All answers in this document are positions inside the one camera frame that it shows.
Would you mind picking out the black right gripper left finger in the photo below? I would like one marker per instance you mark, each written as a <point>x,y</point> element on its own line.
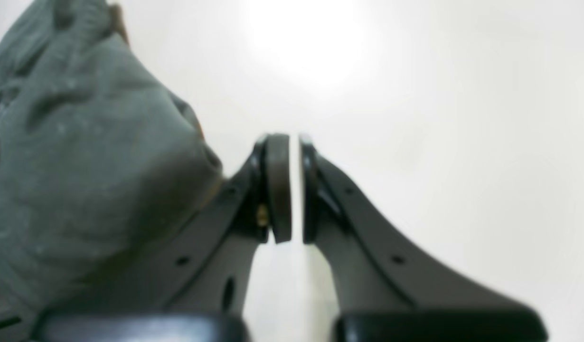
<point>193,288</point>

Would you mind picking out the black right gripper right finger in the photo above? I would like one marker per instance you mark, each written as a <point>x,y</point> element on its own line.
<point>388,289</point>

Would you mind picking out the dark grey t-shirt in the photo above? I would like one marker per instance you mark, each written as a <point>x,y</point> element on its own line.
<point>100,163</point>

